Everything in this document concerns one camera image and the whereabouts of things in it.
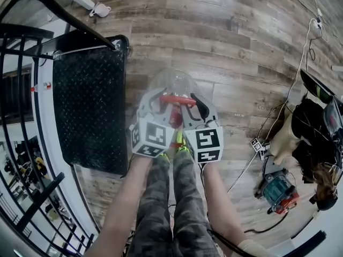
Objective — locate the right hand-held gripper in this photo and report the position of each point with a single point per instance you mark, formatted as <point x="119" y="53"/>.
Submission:
<point x="206" y="143"/>

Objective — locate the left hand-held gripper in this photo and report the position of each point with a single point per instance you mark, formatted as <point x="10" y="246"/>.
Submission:
<point x="152" y="138"/>

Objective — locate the clear plastic jar red lid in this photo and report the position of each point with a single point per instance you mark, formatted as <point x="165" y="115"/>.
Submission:
<point x="174" y="82"/>

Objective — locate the black platform trolley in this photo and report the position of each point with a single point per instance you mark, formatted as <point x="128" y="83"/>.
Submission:
<point x="88" y="103"/>

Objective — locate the person's right forearm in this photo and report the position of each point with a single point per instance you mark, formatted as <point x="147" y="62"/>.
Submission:
<point x="219" y="202"/>

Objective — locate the person's left forearm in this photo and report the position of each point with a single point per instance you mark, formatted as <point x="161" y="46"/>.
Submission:
<point x="126" y="197"/>

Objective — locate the person's right neon shoe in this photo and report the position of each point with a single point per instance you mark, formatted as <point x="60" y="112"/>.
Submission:
<point x="186" y="149"/>

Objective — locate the person's neon shoe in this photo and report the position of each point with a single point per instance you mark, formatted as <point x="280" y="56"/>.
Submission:
<point x="186" y="149"/>
<point x="164" y="158"/>

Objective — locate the person's left neon shoe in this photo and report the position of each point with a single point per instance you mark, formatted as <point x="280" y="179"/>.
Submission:
<point x="164" y="158"/>

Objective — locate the small printed white block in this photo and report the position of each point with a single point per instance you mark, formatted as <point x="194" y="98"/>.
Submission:
<point x="256" y="144"/>

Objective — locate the camouflage trousers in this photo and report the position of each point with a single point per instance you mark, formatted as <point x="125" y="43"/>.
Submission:
<point x="185" y="197"/>

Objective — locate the beige cloth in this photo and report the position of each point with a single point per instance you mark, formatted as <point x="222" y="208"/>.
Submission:
<point x="284" y="140"/>

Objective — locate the teal and red tool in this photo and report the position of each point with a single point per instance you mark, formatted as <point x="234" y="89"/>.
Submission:
<point x="277" y="191"/>

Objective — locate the pile of black clothes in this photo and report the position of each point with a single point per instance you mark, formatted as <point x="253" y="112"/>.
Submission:
<point x="308" y="127"/>

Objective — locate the white mug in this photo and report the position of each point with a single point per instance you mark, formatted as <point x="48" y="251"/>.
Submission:
<point x="101" y="10"/>

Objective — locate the small red-capped bottle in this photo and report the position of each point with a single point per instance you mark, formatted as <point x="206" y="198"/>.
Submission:
<point x="40" y="87"/>

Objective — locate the black case with green trim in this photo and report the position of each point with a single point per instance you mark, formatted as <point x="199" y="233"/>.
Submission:
<point x="316" y="87"/>

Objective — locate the black railing with wooden handrail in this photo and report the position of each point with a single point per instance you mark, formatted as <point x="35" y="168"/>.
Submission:
<point x="40" y="197"/>

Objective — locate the white power strip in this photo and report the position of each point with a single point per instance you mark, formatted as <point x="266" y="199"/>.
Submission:
<point x="317" y="27"/>

